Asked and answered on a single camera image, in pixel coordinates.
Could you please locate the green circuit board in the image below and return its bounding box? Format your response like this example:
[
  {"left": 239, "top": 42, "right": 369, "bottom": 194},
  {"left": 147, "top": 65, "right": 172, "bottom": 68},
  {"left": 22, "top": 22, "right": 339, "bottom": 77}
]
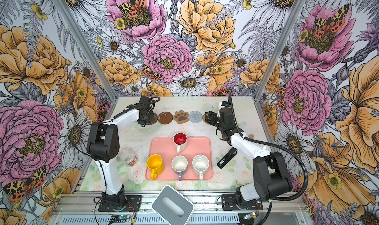
[{"left": 109, "top": 215, "right": 129, "bottom": 224}]

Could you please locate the purple handled white mug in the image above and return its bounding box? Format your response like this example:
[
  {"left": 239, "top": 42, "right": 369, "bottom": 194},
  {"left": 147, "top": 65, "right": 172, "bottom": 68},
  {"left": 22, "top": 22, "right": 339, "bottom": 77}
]
[{"left": 171, "top": 155, "right": 188, "bottom": 181}]

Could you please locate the glass jar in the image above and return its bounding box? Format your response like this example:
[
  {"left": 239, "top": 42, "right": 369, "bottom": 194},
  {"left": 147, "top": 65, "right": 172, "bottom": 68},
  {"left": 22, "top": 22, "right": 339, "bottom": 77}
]
[{"left": 120, "top": 147, "right": 138, "bottom": 167}]

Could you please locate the yellow mug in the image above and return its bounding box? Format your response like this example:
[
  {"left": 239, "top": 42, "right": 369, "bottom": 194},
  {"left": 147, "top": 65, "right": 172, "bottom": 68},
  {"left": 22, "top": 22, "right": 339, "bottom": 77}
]
[{"left": 147, "top": 154, "right": 164, "bottom": 180}]

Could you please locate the glossy brown round coaster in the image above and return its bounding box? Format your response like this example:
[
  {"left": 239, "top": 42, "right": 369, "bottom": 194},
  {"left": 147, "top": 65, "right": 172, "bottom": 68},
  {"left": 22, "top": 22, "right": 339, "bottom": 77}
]
[{"left": 158, "top": 111, "right": 173, "bottom": 125}]

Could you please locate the paw shaped cork coaster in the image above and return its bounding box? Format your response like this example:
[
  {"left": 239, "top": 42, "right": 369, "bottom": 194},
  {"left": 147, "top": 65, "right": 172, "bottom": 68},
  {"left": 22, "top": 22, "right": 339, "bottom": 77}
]
[{"left": 173, "top": 110, "right": 189, "bottom": 124}]

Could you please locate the grey woven round coaster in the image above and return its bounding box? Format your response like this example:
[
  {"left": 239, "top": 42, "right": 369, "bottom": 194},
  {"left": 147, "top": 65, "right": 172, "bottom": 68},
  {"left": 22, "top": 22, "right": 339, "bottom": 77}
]
[{"left": 189, "top": 111, "right": 203, "bottom": 123}]

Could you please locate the right small circuit board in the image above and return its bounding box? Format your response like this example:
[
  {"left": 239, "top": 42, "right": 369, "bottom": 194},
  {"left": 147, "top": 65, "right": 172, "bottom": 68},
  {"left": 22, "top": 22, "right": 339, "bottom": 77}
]
[{"left": 244, "top": 212, "right": 257, "bottom": 220}]

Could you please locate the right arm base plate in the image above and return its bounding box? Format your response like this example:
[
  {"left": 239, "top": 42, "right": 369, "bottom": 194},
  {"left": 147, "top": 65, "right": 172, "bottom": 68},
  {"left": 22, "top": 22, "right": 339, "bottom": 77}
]
[{"left": 221, "top": 194, "right": 263, "bottom": 211}]

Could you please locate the red inside white mug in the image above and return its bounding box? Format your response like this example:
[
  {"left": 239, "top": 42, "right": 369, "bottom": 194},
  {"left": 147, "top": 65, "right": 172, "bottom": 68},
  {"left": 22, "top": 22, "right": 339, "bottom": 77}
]
[{"left": 173, "top": 133, "right": 188, "bottom": 153}]

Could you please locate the grey white box device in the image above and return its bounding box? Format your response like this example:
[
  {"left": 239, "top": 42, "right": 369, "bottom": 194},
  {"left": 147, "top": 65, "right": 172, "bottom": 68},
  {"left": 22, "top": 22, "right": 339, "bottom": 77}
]
[{"left": 152, "top": 185, "right": 194, "bottom": 225}]

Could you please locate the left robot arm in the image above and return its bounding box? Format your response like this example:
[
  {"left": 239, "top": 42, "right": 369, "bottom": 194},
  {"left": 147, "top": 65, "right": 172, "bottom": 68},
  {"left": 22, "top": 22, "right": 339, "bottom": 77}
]
[{"left": 86, "top": 96, "right": 160, "bottom": 211}]

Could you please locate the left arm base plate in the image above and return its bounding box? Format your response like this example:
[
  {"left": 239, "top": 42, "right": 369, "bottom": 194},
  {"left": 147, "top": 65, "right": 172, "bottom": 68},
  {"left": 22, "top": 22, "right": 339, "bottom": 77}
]
[{"left": 98, "top": 195, "right": 142, "bottom": 212}]

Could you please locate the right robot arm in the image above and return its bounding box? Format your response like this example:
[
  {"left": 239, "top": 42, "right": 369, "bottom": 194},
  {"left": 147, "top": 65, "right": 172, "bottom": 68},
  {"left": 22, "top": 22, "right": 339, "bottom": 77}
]
[{"left": 204, "top": 93, "right": 309, "bottom": 209}]

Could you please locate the dark brown round coaster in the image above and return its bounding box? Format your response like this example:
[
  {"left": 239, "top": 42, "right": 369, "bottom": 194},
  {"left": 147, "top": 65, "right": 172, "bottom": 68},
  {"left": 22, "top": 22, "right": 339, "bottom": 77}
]
[{"left": 148, "top": 113, "right": 158, "bottom": 125}]

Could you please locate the pink tray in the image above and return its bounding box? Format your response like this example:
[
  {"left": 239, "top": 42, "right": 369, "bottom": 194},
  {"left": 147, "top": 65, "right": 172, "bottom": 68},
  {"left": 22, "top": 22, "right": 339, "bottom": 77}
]
[{"left": 149, "top": 137, "right": 213, "bottom": 181}]

